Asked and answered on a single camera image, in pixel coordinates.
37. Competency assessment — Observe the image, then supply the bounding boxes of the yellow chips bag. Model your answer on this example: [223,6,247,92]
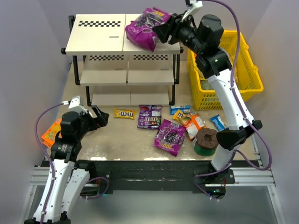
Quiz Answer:
[228,55,239,82]

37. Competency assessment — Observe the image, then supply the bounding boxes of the blue white wrapped snack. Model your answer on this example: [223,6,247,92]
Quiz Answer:
[210,114,227,132]

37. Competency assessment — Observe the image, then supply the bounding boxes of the yellow plastic shopping basket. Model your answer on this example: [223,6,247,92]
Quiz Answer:
[187,30,263,110]

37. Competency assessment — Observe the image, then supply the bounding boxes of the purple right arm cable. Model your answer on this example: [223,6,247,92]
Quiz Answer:
[193,0,273,201]

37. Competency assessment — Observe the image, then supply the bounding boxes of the yellow M&M's candy bag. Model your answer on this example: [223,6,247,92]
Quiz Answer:
[114,108,136,119]

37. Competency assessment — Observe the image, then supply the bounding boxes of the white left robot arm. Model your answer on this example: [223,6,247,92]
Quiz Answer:
[24,105,109,224]

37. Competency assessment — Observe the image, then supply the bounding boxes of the white three-tier shelf rack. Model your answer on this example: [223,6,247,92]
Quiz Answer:
[61,14,183,107]

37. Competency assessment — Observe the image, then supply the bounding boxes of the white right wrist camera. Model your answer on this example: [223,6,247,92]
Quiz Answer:
[182,0,203,21]

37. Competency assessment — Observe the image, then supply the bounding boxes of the blue white snack box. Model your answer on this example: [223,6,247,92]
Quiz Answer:
[170,105,191,115]

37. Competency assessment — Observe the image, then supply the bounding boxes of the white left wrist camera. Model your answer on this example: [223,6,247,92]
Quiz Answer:
[62,96,88,114]

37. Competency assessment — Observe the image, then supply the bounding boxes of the purple M&M's candy bag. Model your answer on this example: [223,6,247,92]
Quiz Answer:
[137,105,162,129]

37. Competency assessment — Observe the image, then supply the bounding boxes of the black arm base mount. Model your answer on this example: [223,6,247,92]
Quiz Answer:
[75,160,235,196]

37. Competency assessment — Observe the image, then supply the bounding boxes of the orange snack box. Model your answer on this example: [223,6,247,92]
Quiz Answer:
[42,119,62,148]

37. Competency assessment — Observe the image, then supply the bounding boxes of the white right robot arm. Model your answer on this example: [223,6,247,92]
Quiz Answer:
[152,14,262,174]

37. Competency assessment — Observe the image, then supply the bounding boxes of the small yellow M&M's packet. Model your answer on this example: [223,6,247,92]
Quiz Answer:
[172,110,187,125]

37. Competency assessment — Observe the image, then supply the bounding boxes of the green round object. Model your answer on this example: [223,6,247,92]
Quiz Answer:
[200,80,214,91]

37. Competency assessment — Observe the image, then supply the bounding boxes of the orange white snack packet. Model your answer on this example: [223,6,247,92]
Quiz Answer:
[180,112,206,141]

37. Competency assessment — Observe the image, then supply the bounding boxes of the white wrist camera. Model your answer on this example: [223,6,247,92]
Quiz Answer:
[62,96,88,114]
[182,0,203,21]

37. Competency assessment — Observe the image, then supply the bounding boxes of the magenta grape candy bag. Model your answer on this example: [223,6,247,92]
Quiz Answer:
[125,7,171,52]
[153,119,186,157]

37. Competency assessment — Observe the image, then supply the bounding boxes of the brown green tape roll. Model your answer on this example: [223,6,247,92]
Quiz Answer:
[193,127,219,156]

